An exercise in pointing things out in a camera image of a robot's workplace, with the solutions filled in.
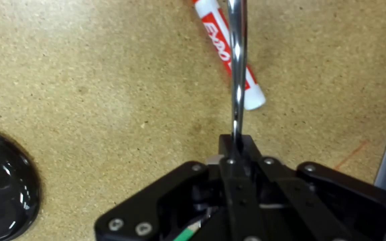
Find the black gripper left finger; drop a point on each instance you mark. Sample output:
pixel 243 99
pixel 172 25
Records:
pixel 166 195

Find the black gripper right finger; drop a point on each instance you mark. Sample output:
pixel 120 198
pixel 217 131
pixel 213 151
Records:
pixel 335 201

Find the long metal spoon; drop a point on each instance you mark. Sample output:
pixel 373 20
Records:
pixel 235 67

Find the red white Expo marker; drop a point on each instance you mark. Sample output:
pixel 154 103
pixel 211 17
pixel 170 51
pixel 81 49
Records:
pixel 213 37

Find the black glossy pot lid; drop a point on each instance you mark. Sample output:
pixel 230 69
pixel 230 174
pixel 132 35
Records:
pixel 0 191

